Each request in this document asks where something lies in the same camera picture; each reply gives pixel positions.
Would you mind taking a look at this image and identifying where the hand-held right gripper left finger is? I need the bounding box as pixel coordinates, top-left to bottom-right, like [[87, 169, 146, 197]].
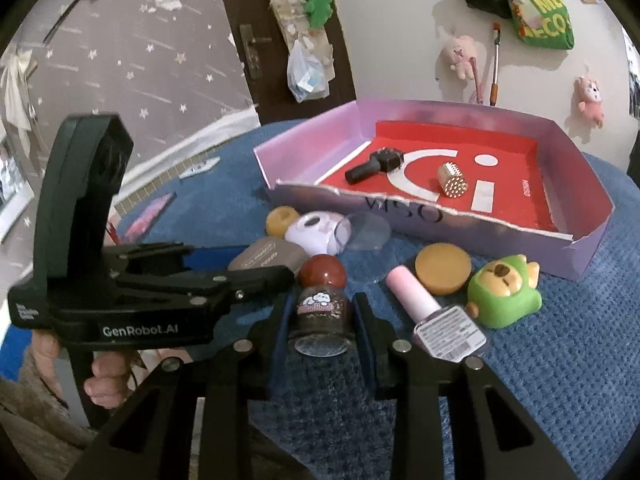
[[65, 291, 299, 480]]

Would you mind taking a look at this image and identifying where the pink nail polish bottle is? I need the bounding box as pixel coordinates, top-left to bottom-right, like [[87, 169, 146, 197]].
[[386, 266, 487, 361]]

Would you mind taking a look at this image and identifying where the pink flat packet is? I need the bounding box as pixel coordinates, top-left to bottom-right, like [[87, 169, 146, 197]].
[[121, 192, 177, 243]]

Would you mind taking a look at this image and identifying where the metal door handle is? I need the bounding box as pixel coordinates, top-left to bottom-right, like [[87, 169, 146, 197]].
[[239, 24, 273, 81]]

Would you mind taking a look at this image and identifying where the dark cloth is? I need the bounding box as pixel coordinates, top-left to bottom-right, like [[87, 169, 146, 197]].
[[626, 127, 640, 183]]

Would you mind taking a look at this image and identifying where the white and orange broom stick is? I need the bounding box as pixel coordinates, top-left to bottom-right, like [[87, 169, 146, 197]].
[[489, 22, 503, 107]]

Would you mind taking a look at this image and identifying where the thin black stick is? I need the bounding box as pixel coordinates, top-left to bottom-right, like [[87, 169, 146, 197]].
[[42, 0, 92, 43]]

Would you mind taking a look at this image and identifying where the clear plastic bag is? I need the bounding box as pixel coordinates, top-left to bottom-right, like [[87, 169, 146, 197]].
[[286, 40, 332, 103]]

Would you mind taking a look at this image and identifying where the green printed bag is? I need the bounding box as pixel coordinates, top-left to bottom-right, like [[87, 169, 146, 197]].
[[509, 0, 575, 51]]

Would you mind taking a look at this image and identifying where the green plush toy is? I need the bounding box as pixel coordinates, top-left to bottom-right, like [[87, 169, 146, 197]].
[[304, 0, 335, 28]]

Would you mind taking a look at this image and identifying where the person's left forearm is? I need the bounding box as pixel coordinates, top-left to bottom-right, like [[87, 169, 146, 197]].
[[0, 377, 101, 453]]

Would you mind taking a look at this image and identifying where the paper door decoration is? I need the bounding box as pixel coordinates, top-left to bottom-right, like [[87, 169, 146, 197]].
[[249, 0, 336, 96]]

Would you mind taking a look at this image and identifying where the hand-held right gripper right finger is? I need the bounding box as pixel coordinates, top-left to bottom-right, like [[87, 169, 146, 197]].
[[352, 292, 581, 480]]

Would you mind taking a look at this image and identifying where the pink bear plush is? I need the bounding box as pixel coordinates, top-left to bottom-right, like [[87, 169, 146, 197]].
[[572, 76, 606, 128]]

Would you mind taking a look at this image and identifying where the dark brown door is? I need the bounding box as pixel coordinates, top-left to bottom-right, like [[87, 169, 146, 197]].
[[212, 0, 361, 126]]

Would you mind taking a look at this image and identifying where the grey-brown earbud case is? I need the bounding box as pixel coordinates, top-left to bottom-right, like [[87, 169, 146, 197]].
[[228, 240, 311, 273]]

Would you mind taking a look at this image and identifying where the orange round disc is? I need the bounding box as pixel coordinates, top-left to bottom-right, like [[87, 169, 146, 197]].
[[415, 243, 473, 296]]

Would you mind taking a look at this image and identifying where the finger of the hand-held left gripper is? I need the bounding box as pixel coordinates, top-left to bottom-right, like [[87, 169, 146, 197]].
[[105, 241, 252, 269], [117, 263, 297, 307]]

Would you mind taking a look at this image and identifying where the clear plastic dome lid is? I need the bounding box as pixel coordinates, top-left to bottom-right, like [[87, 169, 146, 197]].
[[334, 211, 392, 285]]

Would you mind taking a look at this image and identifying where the white lilac earbud case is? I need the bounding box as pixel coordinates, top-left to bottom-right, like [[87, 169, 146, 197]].
[[285, 211, 351, 256]]

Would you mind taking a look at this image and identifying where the pink pig plush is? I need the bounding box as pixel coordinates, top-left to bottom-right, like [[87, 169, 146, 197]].
[[442, 35, 478, 80]]

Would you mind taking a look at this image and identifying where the gold studded cap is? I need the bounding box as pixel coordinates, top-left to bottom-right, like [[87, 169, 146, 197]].
[[437, 161, 468, 200]]

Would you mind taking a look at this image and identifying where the white ribbon bow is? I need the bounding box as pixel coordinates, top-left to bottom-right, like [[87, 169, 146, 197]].
[[0, 49, 39, 132]]

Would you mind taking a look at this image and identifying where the pink box with red lining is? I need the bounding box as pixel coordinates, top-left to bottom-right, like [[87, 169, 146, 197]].
[[253, 99, 615, 281]]

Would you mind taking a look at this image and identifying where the pink stick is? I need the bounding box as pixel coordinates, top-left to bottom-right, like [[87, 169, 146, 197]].
[[469, 57, 487, 106]]

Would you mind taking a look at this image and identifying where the glitter bottle with red-brown cap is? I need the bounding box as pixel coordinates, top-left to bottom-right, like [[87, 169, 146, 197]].
[[287, 255, 357, 358]]

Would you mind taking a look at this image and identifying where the person's left hand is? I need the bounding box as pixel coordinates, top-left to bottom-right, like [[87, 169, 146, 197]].
[[32, 332, 144, 409]]

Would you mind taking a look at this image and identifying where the white paper card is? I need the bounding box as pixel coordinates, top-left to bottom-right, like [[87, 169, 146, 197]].
[[179, 156, 221, 179]]

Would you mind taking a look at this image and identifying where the small orange ring toy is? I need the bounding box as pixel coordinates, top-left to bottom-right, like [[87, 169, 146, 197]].
[[265, 206, 301, 238]]

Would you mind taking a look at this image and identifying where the green hooded bear toy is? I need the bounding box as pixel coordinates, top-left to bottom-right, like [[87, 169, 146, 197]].
[[466, 254, 543, 330]]

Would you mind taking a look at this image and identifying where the black bottle with cube cap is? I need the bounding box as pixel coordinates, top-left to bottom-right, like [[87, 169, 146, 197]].
[[345, 147, 405, 184]]

